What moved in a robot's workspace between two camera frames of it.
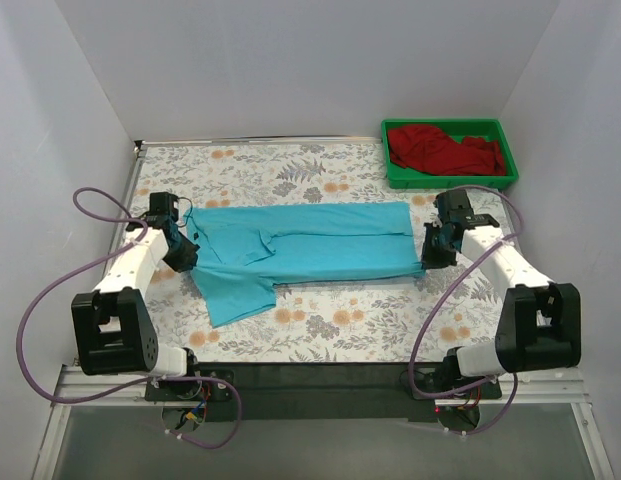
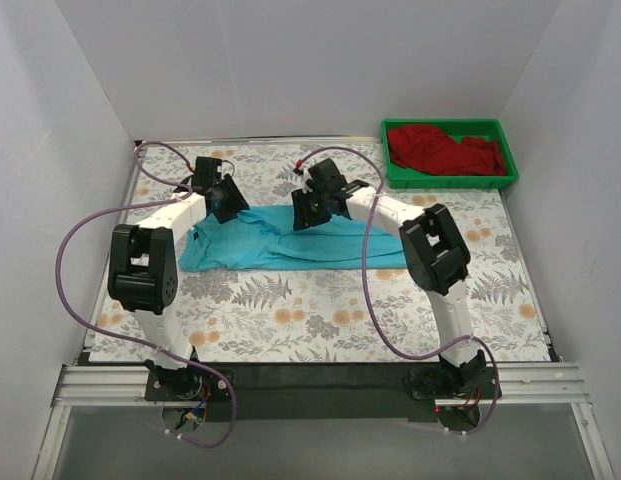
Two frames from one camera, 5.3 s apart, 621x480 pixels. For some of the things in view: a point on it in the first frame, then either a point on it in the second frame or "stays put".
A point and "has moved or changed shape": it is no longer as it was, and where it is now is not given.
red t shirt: x=429 y=149 stays put
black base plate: x=329 y=391 stays put
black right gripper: x=435 y=250 → x=310 y=209
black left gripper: x=184 y=254 → x=229 y=198
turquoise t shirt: x=244 y=253 has moved or changed shape
